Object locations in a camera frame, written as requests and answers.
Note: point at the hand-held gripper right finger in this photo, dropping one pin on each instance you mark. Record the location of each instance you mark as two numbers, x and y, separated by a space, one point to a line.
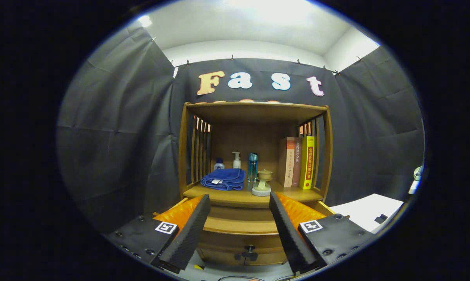
289 230

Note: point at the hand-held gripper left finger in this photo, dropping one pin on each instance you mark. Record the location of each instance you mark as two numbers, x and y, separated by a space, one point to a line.
192 230

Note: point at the wooden drawer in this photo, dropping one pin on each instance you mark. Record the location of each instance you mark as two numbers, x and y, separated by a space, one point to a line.
238 226

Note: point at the pale green glass vessel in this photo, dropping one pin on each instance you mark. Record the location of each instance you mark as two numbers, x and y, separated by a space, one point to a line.
261 191

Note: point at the wooden cabinet door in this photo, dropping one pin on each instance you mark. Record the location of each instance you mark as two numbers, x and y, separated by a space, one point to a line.
219 258
272 257

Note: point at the wooden countertop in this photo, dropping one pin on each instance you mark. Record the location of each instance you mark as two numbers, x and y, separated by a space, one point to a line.
234 198

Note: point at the wooden cabinet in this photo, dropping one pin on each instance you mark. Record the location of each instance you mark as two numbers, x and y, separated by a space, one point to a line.
258 113

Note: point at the beige ceramic saucer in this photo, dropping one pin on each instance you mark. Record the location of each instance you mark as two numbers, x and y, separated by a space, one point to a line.
271 180

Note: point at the beige lidded ceramic cup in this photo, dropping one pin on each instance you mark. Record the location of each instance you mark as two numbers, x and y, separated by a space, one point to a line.
265 174

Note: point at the blue folded towel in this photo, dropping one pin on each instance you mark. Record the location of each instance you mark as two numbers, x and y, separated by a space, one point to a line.
225 177

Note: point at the beige and orange book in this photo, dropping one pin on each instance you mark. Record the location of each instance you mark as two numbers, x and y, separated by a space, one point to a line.
287 164

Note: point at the brown book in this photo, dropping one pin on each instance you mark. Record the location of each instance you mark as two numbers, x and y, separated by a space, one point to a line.
297 164

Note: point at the yellow book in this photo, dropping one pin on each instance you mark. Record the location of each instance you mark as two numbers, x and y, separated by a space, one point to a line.
308 164

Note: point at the small blue-capped bottle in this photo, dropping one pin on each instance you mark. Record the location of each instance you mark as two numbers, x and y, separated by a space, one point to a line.
219 166

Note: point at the blue glass bottle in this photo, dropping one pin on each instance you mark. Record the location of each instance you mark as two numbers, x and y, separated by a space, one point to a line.
252 168

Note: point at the white table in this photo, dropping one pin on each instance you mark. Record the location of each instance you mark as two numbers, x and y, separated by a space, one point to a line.
363 210

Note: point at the white pump bottle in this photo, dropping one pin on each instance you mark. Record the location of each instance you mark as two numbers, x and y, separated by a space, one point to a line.
237 163

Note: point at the small black block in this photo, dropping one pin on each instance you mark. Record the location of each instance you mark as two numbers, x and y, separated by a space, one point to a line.
381 219

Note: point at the white round holder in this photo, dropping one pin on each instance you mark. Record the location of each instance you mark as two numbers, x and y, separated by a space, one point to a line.
415 183

